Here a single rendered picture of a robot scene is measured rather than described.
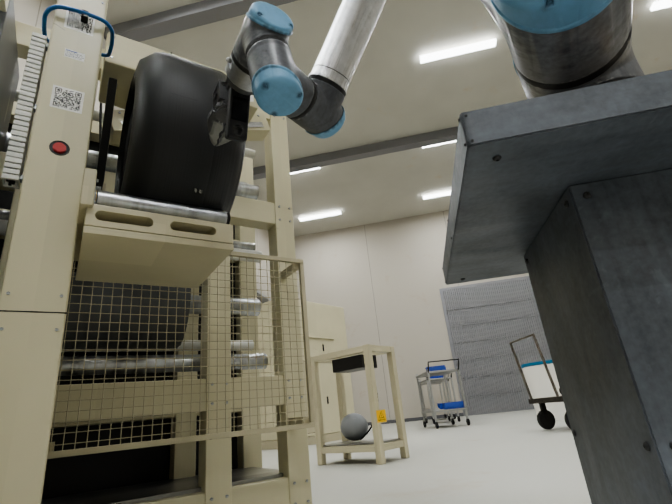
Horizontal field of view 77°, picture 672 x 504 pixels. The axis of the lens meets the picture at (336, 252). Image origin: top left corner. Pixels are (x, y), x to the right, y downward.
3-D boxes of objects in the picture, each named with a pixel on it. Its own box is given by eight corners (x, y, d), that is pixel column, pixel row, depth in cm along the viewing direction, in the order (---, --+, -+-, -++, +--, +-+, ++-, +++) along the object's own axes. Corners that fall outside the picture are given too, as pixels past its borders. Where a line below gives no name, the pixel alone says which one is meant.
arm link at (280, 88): (321, 104, 83) (307, 60, 88) (282, 72, 73) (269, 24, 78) (285, 130, 87) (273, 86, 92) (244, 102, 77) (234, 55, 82)
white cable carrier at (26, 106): (0, 177, 102) (32, 31, 120) (2, 186, 106) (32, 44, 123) (23, 180, 105) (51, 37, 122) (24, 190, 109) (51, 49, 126)
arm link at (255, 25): (257, 22, 77) (248, -13, 81) (234, 74, 86) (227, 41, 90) (301, 38, 83) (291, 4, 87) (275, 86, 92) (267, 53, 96)
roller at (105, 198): (93, 186, 105) (92, 193, 108) (91, 202, 103) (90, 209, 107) (231, 209, 123) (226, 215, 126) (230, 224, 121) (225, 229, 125)
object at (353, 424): (382, 464, 282) (367, 343, 310) (317, 465, 317) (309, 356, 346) (410, 457, 307) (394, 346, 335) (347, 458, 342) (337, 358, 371)
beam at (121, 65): (103, 59, 155) (107, 29, 161) (97, 102, 175) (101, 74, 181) (259, 107, 187) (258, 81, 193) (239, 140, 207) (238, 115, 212)
